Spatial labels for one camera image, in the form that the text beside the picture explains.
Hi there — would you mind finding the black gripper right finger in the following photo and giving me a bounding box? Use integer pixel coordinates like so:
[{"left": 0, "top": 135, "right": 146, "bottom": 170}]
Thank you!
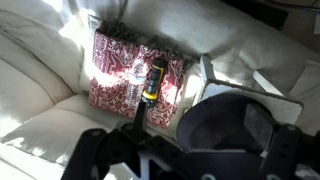
[{"left": 259, "top": 125, "right": 302, "bottom": 180}]

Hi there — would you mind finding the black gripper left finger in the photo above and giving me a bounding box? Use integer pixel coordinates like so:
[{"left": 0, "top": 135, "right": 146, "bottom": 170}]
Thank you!
[{"left": 61, "top": 128, "right": 115, "bottom": 180}]

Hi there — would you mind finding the small white wooden chair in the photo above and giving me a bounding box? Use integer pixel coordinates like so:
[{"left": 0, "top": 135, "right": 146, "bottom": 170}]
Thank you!
[{"left": 193, "top": 55, "right": 303, "bottom": 125}]

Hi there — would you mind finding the black hat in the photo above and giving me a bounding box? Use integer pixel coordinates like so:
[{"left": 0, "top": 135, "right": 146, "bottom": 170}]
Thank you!
[{"left": 176, "top": 97, "right": 270, "bottom": 155}]

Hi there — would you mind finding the black yellow flashlight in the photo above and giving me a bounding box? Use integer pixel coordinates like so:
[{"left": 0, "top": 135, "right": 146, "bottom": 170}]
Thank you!
[{"left": 142, "top": 58, "right": 167, "bottom": 108}]

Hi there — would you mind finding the clear plastic water bottle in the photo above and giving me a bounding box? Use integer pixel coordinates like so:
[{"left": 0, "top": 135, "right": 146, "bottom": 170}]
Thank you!
[{"left": 127, "top": 59, "right": 147, "bottom": 106}]

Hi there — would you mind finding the red white patterned cloth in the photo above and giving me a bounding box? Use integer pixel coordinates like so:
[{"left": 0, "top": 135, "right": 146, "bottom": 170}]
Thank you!
[{"left": 88, "top": 20, "right": 186, "bottom": 128}]

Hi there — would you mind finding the cream fabric sofa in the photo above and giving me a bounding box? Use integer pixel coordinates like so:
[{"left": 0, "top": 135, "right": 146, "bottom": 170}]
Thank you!
[{"left": 0, "top": 0, "right": 320, "bottom": 180}]

